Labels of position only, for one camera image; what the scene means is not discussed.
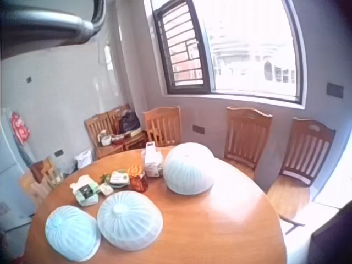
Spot wooden dining chair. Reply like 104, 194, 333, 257
223, 106, 273, 179
266, 116, 337, 235
142, 105, 183, 149

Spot white tissue box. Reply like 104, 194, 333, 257
141, 141, 164, 178

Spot large white mesh food cover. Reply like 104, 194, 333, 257
163, 142, 216, 196

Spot cluttered wooden chair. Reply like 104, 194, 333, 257
107, 103, 147, 151
84, 112, 125, 160

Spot amber glass jar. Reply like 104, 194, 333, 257
128, 165, 149, 193

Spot white and green box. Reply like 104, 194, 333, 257
109, 169, 130, 189

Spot round wooden dining table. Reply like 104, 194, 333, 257
24, 146, 288, 264

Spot medium white mesh food cover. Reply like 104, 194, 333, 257
97, 191, 164, 251

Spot white plastic bag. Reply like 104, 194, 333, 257
69, 175, 96, 193

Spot green and black packet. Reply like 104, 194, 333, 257
73, 183, 100, 207

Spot small wooden stool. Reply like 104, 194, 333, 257
19, 156, 64, 204

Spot small white mesh food cover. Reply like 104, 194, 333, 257
45, 205, 102, 262

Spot red paper decoration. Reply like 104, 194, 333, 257
10, 111, 31, 145

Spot dark head rig part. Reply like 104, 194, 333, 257
0, 0, 107, 60

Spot white refrigerator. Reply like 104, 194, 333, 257
0, 107, 37, 232

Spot window with dark frame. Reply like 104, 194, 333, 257
143, 0, 307, 105

